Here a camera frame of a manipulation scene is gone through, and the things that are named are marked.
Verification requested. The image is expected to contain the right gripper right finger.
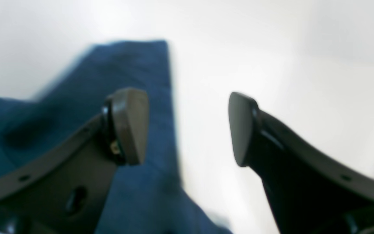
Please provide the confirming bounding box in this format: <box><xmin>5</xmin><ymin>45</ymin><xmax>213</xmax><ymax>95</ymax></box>
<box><xmin>228</xmin><ymin>92</ymin><xmax>374</xmax><ymax>234</ymax></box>

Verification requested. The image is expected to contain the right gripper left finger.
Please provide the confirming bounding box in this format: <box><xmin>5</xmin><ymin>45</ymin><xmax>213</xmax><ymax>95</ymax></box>
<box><xmin>0</xmin><ymin>88</ymin><xmax>149</xmax><ymax>234</ymax></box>

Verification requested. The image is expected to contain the dark blue t-shirt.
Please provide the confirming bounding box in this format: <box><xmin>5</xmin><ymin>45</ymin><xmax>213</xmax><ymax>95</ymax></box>
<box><xmin>0</xmin><ymin>40</ymin><xmax>230</xmax><ymax>234</ymax></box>

